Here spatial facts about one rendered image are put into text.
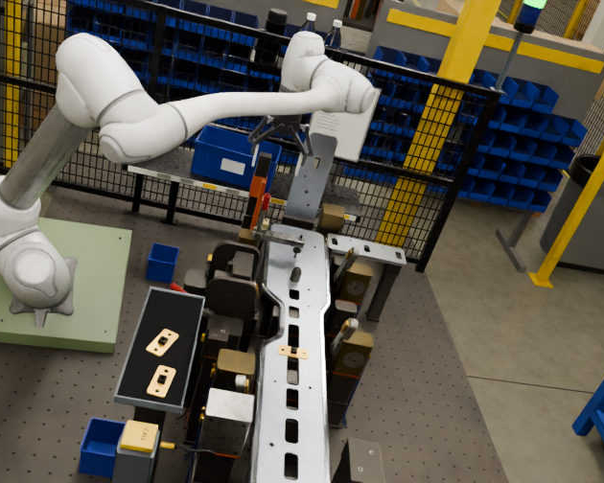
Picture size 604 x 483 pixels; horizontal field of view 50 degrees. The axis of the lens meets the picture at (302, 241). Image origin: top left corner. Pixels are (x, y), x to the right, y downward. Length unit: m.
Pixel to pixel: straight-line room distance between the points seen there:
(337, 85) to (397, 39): 2.31
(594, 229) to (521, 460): 1.92
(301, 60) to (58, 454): 1.22
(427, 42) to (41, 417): 3.01
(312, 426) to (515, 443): 1.94
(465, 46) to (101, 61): 1.44
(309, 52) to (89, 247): 0.91
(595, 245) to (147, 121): 3.79
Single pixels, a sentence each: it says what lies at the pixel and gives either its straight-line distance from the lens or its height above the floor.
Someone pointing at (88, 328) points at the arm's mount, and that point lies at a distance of 2.11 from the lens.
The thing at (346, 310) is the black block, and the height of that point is 0.99.
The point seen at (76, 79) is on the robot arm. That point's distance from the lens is 1.56.
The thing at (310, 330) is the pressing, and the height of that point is 1.00.
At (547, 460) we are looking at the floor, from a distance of 3.49.
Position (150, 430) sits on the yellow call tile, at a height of 1.16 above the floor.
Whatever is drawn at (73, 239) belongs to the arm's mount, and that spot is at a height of 0.95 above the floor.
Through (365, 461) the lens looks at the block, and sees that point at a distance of 1.59.
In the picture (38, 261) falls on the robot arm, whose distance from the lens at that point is 1.87.
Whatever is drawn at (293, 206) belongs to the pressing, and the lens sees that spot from 2.38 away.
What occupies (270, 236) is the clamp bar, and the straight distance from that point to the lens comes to 2.12.
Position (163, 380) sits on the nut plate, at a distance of 1.42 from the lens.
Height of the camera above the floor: 2.19
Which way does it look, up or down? 32 degrees down
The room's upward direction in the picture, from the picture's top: 17 degrees clockwise
